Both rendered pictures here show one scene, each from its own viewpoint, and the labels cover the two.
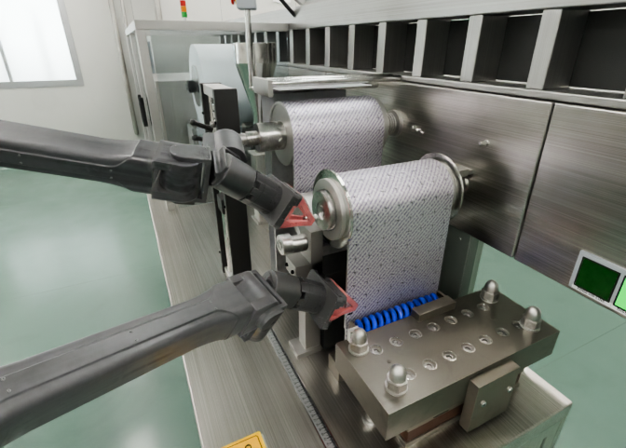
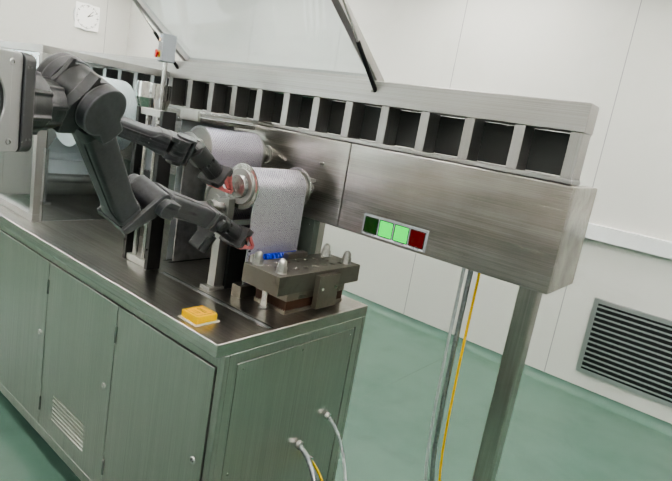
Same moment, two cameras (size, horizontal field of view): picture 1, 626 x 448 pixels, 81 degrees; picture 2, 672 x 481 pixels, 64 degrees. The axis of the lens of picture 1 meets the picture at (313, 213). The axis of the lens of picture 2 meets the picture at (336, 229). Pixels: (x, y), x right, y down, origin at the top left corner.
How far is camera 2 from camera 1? 113 cm
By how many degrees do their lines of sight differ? 29
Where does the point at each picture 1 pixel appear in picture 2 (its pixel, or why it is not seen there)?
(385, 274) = (269, 229)
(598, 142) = (368, 160)
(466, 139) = (312, 162)
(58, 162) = (127, 130)
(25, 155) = not seen: hidden behind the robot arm
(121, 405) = not seen: outside the picture
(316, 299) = (237, 230)
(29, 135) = not seen: hidden behind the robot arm
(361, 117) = (250, 144)
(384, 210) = (272, 188)
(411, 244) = (284, 213)
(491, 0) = (324, 91)
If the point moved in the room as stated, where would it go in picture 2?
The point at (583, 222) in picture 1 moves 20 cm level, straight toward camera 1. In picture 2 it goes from (365, 199) to (352, 204)
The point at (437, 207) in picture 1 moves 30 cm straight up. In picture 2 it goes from (298, 194) to (312, 105)
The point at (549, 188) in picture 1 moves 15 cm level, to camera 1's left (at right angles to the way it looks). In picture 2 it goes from (351, 185) to (311, 180)
